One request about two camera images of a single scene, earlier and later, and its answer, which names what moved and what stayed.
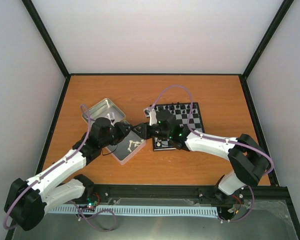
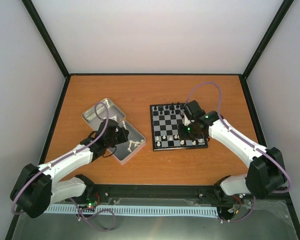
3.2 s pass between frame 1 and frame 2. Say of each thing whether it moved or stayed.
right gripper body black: moved
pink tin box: stayed
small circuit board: stayed
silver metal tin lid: stayed
